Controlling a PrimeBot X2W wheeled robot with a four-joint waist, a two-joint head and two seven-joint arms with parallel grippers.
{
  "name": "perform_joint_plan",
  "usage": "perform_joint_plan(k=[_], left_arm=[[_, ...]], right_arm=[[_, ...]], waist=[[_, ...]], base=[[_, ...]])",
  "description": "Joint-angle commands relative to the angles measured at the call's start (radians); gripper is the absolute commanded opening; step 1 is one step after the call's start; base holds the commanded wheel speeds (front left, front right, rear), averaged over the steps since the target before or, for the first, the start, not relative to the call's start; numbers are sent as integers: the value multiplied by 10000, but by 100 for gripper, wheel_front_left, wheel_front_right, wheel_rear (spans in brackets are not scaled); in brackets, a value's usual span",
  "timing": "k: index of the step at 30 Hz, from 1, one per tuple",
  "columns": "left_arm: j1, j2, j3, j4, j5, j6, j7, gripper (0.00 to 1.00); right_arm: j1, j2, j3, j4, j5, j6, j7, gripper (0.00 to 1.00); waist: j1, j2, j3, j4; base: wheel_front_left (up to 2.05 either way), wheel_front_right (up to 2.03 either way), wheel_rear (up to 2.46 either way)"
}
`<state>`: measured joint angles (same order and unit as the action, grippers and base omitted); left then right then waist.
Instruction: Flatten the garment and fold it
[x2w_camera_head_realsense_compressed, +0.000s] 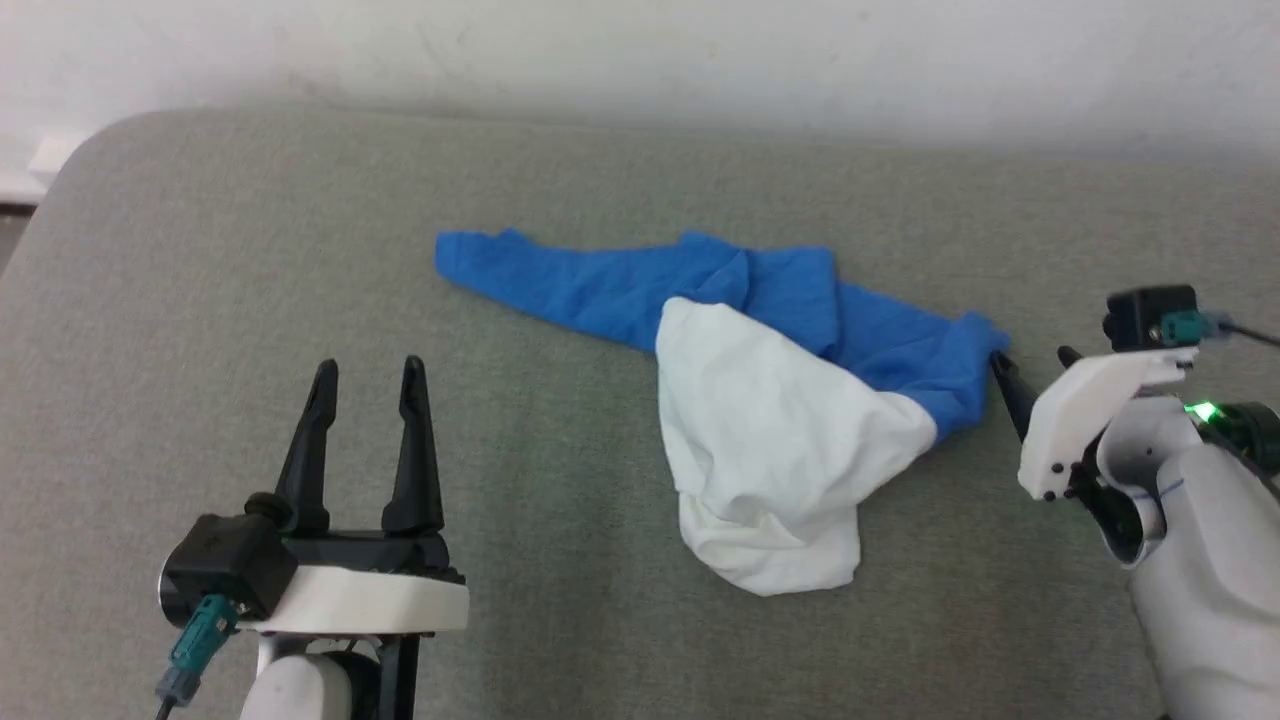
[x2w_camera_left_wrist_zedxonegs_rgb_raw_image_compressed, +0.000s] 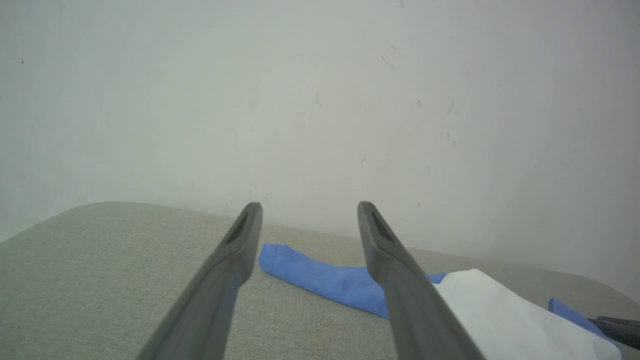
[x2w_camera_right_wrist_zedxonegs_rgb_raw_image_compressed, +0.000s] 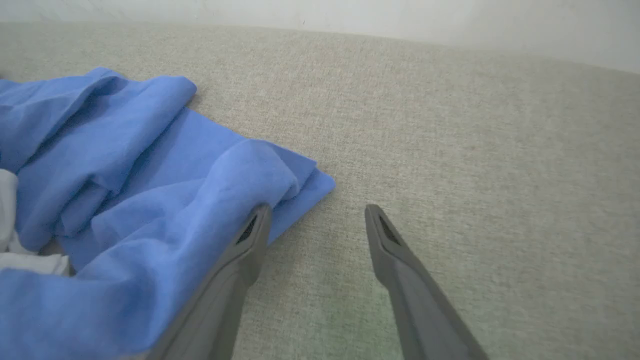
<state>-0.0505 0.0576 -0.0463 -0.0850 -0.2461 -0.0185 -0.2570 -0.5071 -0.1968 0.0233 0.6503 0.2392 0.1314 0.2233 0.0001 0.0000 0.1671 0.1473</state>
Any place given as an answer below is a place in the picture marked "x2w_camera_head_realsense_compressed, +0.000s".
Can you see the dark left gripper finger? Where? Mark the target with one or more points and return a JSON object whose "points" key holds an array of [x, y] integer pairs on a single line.
{"points": [[415, 470], [305, 470]]}

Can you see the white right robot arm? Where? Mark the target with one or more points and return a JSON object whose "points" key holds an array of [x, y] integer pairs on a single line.
{"points": [[1220, 560]]}

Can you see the blue and white garment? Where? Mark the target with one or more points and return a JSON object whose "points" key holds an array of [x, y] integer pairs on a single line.
{"points": [[770, 430]]}

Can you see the right gripper body white shell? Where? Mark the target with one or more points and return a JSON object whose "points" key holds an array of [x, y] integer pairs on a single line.
{"points": [[1075, 420]]}

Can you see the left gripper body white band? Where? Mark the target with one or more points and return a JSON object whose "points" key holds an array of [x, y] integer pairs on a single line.
{"points": [[380, 600]]}

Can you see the grey-green fabric sofa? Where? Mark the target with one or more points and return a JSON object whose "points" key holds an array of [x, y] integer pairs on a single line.
{"points": [[200, 300]]}

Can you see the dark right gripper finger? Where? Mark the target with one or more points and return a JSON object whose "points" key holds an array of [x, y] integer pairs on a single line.
{"points": [[1069, 357], [1013, 390]]}

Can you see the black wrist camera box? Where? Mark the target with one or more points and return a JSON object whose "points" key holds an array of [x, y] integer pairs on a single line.
{"points": [[225, 560], [1140, 315]]}

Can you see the white wall box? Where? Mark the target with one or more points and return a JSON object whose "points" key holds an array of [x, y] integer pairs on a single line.
{"points": [[58, 155]]}

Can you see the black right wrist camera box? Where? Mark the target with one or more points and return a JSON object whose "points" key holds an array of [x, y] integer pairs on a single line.
{"points": [[1140, 315]]}

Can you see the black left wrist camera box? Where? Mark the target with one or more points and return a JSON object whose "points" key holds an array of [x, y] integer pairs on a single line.
{"points": [[225, 560]]}

